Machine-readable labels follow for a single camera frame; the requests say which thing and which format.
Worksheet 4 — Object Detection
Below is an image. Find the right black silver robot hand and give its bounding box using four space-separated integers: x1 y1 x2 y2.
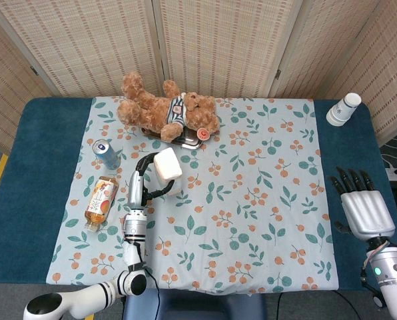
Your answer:
325 166 396 241

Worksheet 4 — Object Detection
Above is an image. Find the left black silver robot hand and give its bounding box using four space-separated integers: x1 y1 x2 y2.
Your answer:
127 152 177 211

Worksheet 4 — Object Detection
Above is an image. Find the floral tablecloth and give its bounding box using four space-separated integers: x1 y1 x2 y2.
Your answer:
46 96 339 296

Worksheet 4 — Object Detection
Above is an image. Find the peach tea bottle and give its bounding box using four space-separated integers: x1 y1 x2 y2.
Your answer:
83 176 120 233

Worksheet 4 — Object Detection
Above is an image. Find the blue drink can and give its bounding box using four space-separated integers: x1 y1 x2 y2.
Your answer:
91 139 121 170

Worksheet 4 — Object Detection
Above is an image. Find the shiny metal tray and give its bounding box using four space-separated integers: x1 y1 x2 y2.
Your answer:
141 126 208 149

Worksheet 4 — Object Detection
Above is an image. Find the brown teddy bear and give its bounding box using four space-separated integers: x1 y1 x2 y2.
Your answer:
117 71 221 143

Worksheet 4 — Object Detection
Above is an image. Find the white paper cup stack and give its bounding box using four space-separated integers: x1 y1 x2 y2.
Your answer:
325 92 362 127

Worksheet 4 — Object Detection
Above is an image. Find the teal table cover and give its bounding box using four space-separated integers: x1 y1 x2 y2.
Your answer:
0 96 397 294

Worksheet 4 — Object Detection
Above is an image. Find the blue padded seat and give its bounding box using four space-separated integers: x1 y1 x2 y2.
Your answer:
123 288 268 320

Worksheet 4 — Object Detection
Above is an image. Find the woven folding screen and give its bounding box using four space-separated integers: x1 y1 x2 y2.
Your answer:
0 0 397 156

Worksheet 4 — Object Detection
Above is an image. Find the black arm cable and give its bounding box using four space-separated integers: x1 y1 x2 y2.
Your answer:
144 266 161 320

